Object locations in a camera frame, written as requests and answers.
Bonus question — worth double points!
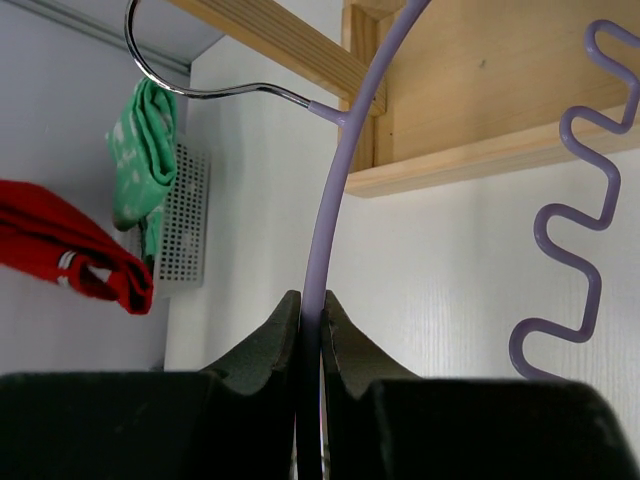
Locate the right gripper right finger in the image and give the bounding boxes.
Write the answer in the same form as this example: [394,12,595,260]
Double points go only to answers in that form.
[321,291,418,479]

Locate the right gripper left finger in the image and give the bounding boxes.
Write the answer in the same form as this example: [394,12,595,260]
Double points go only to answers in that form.
[197,290,301,479]

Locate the red trousers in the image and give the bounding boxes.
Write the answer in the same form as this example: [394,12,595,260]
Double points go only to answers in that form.
[1,180,154,315]

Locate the lilac hanger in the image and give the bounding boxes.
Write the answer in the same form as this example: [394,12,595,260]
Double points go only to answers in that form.
[124,1,639,479]

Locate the green white trousers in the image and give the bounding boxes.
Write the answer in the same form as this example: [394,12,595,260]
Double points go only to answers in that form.
[105,78,178,257]

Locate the white plastic basket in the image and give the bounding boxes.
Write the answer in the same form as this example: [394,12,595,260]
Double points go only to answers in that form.
[152,134,211,298]

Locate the wooden clothes rack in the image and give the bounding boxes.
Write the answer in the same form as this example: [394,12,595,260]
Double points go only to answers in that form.
[180,1,639,197]

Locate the aluminium corner profile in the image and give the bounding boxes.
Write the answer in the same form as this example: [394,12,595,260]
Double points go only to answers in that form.
[6,0,191,76]

